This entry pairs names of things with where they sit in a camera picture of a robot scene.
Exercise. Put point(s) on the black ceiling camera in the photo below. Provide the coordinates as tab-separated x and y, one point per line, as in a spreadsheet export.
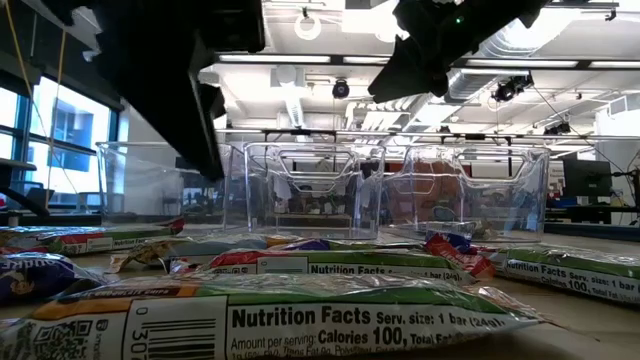
510	89
557	129
341	90

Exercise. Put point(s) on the silver ventilation duct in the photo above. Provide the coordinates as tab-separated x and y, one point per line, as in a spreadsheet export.
470	85

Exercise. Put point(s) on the blue framed window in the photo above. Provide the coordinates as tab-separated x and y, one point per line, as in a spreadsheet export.
75	140

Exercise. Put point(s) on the black horizontal rail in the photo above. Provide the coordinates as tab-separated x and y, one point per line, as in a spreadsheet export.
300	132

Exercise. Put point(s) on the black monitor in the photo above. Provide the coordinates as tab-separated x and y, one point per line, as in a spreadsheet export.
587	177

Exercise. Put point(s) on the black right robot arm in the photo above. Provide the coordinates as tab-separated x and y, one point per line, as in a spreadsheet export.
500	25

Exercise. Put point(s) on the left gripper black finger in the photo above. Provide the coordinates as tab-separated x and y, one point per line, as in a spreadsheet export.
165	100
216	102

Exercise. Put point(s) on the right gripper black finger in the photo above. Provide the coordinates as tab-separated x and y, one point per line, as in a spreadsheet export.
420	87
395	82

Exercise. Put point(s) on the clear plastic bin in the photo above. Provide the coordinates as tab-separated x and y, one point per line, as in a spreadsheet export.
140	190
500	200
310	210

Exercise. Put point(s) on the black ceiling light rail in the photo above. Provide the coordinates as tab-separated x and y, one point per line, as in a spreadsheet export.
340	59

